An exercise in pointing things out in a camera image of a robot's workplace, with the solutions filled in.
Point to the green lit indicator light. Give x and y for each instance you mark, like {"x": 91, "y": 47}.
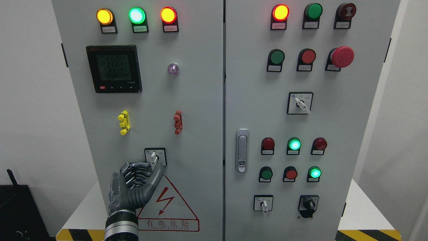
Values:
{"x": 138, "y": 19}

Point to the white selector switch upper right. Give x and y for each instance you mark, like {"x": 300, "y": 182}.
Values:
{"x": 299, "y": 103}

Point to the white selector switch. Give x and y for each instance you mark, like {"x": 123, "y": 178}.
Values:
{"x": 299, "y": 103}
{"x": 263, "y": 203}

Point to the yellow terminal block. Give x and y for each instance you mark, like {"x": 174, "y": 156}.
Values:
{"x": 124, "y": 122}

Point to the green lit small indicator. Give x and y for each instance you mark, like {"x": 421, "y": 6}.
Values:
{"x": 293, "y": 146}

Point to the black box with antenna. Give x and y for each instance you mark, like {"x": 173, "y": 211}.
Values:
{"x": 20, "y": 219}

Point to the red electric hazard sticker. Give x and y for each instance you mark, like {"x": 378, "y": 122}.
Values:
{"x": 167, "y": 211}

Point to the orange-red indicator light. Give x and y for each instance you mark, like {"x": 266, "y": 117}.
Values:
{"x": 169, "y": 19}

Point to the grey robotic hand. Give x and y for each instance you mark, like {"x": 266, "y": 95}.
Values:
{"x": 133, "y": 186}

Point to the yellow indicator light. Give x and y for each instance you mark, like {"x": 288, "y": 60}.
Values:
{"x": 107, "y": 21}

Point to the white selector switch door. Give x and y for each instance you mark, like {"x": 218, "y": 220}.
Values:
{"x": 158, "y": 154}

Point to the small red push button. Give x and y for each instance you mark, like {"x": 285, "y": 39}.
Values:
{"x": 290, "y": 174}

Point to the dark green indicator light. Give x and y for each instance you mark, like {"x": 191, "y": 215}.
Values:
{"x": 312, "y": 14}

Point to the dark red small indicator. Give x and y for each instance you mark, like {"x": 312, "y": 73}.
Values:
{"x": 319, "y": 146}

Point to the silver black robot forearm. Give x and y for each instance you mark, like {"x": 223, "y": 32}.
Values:
{"x": 121, "y": 226}

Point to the red lit indicator light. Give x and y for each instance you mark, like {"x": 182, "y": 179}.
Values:
{"x": 279, "y": 16}

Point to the red terminal block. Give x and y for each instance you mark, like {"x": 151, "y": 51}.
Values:
{"x": 178, "y": 124}

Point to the dark red indicator light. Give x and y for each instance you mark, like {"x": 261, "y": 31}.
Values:
{"x": 267, "y": 146}

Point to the green lit push button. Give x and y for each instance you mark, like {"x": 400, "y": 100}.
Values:
{"x": 314, "y": 174}

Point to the small green push button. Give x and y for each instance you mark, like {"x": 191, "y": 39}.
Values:
{"x": 265, "y": 174}

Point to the clear white lamp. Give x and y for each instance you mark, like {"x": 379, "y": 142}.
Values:
{"x": 173, "y": 69}

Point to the silver door handle lock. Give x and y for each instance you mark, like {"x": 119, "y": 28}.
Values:
{"x": 241, "y": 150}

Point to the white platform with hazard stripes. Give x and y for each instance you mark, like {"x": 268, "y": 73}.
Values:
{"x": 361, "y": 220}

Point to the black rotary selector switch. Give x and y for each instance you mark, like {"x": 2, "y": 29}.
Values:
{"x": 308, "y": 205}

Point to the left grey cabinet door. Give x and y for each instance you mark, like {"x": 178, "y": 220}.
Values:
{"x": 195, "y": 156}

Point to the dark red buzzer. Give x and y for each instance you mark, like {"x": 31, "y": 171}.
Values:
{"x": 344, "y": 14}

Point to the white selector switch lower right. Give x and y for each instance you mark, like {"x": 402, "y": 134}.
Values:
{"x": 263, "y": 203}

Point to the right grey cabinet door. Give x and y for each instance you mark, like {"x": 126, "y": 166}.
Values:
{"x": 257, "y": 100}

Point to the black digital power meter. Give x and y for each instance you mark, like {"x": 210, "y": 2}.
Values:
{"x": 115, "y": 68}

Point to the red emergency stop button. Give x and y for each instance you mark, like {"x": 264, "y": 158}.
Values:
{"x": 339, "y": 58}

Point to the grey cabinet door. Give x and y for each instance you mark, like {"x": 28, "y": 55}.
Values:
{"x": 257, "y": 100}
{"x": 195, "y": 156}

